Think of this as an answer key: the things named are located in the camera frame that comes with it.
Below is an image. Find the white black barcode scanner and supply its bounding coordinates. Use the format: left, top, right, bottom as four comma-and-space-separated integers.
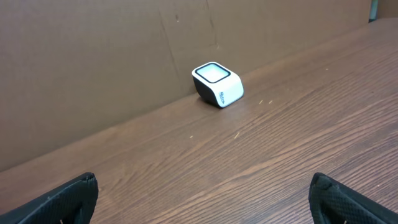
192, 62, 244, 108

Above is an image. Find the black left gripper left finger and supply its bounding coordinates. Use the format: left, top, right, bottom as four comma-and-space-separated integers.
1, 172, 99, 224

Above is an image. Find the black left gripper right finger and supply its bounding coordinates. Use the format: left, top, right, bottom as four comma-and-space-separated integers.
308, 172, 397, 224

